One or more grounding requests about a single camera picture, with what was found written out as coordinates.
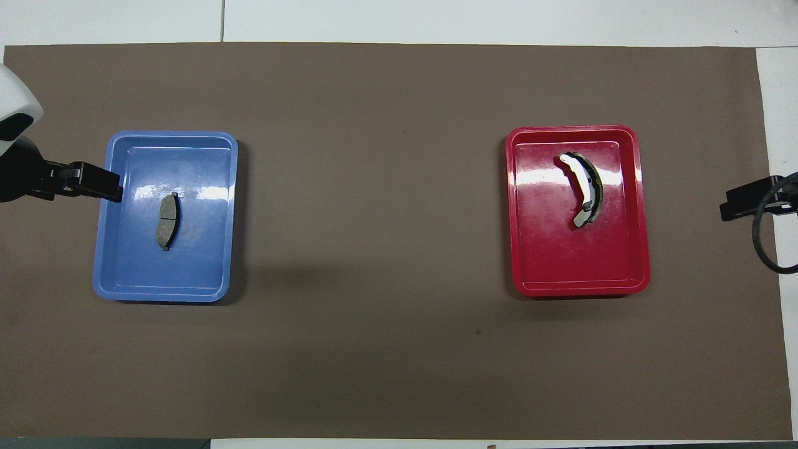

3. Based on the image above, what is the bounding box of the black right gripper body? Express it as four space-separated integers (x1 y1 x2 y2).
775 172 798 216

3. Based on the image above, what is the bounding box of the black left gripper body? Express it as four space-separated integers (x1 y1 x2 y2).
0 135 72 204

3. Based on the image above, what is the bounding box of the small grey brake pad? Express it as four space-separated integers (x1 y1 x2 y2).
154 191 182 252

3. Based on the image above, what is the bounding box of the blue plastic tray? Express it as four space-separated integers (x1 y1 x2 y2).
92 130 239 304

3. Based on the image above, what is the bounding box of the red plastic tray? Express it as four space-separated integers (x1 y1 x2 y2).
505 125 651 298

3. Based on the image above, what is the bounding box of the brown table mat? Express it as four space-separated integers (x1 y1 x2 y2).
0 42 794 440

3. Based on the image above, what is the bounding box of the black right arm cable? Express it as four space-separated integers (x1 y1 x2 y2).
751 176 798 275

